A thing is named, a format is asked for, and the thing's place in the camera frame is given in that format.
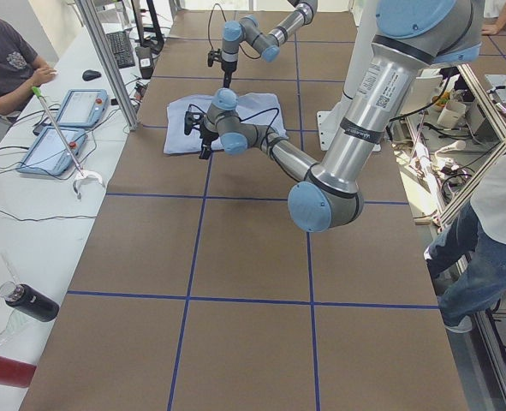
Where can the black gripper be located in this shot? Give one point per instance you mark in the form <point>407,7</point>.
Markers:
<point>228,68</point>
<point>207,137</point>

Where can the light blue striped shirt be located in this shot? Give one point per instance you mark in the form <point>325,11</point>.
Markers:
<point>241,122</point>

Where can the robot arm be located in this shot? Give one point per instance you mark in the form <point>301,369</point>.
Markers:
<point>401,38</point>
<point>266,44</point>

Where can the black keyboard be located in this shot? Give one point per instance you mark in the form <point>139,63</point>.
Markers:
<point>121,48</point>

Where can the grabber stick with green tip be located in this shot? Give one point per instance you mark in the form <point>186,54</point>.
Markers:
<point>81,173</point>

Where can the far blue teach pendant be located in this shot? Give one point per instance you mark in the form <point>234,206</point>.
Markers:
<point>82,108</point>

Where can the blue teach pendant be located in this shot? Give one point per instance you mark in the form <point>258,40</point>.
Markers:
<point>82,108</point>
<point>48,156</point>

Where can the black computer mouse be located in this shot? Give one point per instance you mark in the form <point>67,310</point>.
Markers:
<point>89,75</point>

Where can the near blue teach pendant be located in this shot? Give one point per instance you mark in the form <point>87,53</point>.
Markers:
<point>48,156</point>

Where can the seated person in grey shirt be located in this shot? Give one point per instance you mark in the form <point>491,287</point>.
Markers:
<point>21,70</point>

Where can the black water bottle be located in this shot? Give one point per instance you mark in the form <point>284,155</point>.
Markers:
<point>28,300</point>

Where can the standing person in jeans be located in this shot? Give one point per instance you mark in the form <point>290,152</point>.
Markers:
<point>480,228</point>

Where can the red water bottle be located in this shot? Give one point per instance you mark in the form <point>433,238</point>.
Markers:
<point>16,373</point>

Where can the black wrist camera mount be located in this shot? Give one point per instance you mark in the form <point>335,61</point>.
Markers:
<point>214,56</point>
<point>192,121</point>

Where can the aluminium frame post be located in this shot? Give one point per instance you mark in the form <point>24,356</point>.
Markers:
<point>101,45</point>

